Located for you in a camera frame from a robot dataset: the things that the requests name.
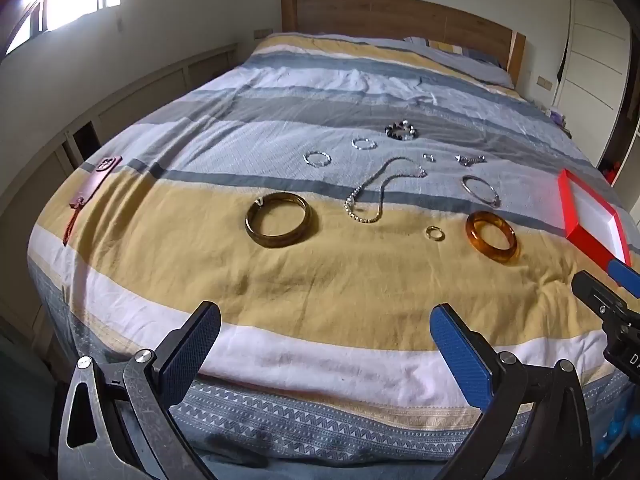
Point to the striped duvet cover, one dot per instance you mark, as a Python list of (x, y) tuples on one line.
[(324, 349)]

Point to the grey pillow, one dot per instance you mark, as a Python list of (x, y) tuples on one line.
[(477, 64)]

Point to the red jewelry box tray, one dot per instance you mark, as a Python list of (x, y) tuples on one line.
[(591, 223)]

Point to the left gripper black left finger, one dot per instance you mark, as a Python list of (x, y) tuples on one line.
[(182, 352)]

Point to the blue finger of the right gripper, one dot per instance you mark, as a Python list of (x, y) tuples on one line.
[(625, 276)]

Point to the wooden headboard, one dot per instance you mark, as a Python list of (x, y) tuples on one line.
[(398, 19)]

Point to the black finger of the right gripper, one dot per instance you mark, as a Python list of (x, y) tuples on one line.
[(602, 301)]

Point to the blue white gloved right hand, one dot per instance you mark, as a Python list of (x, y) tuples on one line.
[(625, 423)]

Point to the dark brown bangle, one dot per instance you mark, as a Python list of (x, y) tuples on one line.
[(282, 240)]

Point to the wooden nightstand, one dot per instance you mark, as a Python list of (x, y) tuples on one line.
[(560, 120)]

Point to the white wardrobe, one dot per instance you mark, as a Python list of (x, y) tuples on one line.
[(599, 84)]

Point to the amber orange bangle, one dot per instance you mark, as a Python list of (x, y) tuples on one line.
[(501, 255)]

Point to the low wall cabinet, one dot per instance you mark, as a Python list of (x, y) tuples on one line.
[(40, 147)]

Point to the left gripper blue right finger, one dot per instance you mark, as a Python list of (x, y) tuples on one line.
[(469, 358)]

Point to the thin silver bangle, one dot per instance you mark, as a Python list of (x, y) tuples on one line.
[(482, 190)]

